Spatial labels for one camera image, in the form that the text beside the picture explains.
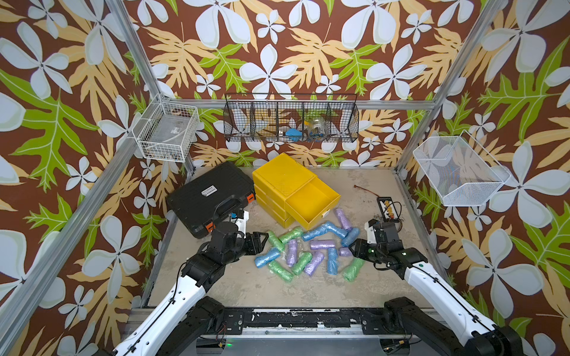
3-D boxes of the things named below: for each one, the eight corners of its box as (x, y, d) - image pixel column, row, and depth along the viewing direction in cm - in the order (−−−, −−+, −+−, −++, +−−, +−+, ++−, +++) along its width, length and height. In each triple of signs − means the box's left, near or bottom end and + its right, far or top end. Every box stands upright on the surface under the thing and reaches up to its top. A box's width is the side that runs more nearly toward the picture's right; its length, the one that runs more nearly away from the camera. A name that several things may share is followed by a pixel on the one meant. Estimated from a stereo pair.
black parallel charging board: (384, 222, 102) (386, 219, 100) (377, 199, 110) (378, 196, 108) (398, 222, 102) (400, 219, 100) (389, 199, 110) (391, 196, 108)
